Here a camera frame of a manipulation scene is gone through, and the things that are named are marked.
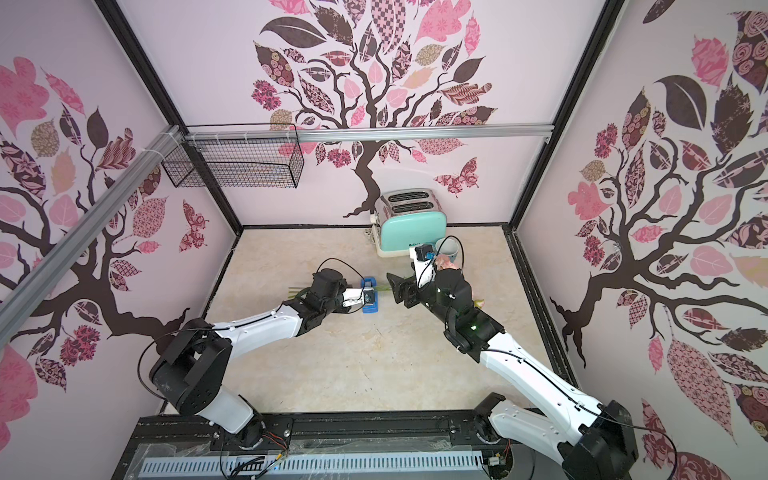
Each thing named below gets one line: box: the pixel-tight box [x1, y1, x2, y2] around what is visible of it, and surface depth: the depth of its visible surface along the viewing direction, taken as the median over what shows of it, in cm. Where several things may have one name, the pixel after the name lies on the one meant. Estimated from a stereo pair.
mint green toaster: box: [374, 188, 447, 258], surface depth 106 cm
